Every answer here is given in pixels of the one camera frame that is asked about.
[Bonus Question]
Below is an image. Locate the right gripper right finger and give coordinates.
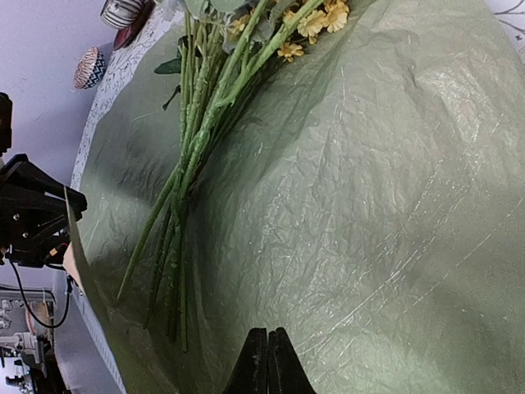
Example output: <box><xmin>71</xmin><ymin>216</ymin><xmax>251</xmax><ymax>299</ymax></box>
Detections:
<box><xmin>268</xmin><ymin>328</ymin><xmax>316</xmax><ymax>394</ymax></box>

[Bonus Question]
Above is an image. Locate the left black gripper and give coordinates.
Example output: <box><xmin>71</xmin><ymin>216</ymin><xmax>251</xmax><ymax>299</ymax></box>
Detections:
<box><xmin>0</xmin><ymin>92</ymin><xmax>88</xmax><ymax>268</ymax></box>

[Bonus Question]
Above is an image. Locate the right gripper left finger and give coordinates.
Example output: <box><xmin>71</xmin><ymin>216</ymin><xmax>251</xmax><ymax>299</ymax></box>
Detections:
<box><xmin>223</xmin><ymin>328</ymin><xmax>268</xmax><ymax>394</ymax></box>

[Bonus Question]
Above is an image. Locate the green and peach wrapping paper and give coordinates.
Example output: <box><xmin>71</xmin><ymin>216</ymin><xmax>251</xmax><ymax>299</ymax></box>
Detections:
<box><xmin>79</xmin><ymin>1</ymin><xmax>524</xmax><ymax>393</ymax></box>

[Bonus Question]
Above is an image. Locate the peach paper flower bouquet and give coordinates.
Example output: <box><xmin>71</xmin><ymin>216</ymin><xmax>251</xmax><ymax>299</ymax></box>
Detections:
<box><xmin>120</xmin><ymin>0</ymin><xmax>351</xmax><ymax>343</ymax></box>

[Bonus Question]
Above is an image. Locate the pink patterned ball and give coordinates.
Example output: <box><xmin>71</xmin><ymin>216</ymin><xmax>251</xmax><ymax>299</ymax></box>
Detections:
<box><xmin>73</xmin><ymin>47</ymin><xmax>107</xmax><ymax>89</ymax></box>

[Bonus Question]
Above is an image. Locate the red round coaster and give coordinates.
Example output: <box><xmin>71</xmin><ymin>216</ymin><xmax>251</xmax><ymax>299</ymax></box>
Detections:
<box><xmin>112</xmin><ymin>1</ymin><xmax>155</xmax><ymax>51</ymax></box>

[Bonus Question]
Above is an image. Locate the striped black white cup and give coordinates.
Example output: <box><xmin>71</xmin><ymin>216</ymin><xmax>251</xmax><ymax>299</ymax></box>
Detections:
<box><xmin>100</xmin><ymin>0</ymin><xmax>148</xmax><ymax>30</ymax></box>

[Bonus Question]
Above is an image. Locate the floral patterned tablecloth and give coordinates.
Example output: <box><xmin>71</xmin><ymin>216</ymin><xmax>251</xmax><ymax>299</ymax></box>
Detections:
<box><xmin>71</xmin><ymin>1</ymin><xmax>524</xmax><ymax>190</ymax></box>

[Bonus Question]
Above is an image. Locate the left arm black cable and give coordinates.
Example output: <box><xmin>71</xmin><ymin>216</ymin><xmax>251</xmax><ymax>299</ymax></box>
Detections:
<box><xmin>7</xmin><ymin>241</ymin><xmax>73</xmax><ymax>329</ymax></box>

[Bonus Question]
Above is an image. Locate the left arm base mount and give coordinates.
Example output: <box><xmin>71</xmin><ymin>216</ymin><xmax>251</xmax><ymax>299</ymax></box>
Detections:
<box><xmin>1</xmin><ymin>286</ymin><xmax>54</xmax><ymax>393</ymax></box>

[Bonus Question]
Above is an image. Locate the aluminium front rail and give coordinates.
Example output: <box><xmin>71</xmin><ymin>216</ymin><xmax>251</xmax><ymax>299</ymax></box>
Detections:
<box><xmin>71</xmin><ymin>284</ymin><xmax>126</xmax><ymax>393</ymax></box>

